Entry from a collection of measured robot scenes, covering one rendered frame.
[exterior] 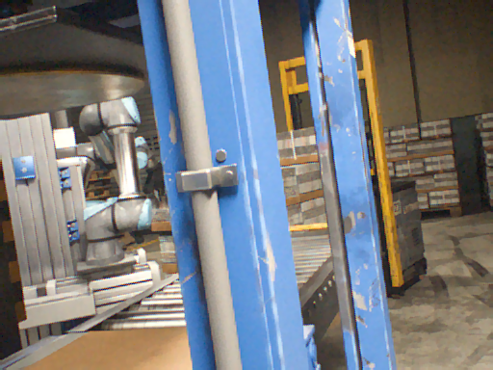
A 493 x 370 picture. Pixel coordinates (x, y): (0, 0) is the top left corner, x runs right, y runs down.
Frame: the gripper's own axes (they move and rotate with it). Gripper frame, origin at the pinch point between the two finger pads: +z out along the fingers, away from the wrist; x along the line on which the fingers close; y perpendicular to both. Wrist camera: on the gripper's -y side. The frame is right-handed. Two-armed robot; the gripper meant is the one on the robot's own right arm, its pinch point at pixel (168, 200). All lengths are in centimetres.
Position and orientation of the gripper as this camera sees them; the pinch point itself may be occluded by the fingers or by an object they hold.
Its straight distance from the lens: 290.8
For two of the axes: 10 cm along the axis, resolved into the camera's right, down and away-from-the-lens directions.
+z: 4.2, 8.0, 4.3
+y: 4.5, -6.0, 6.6
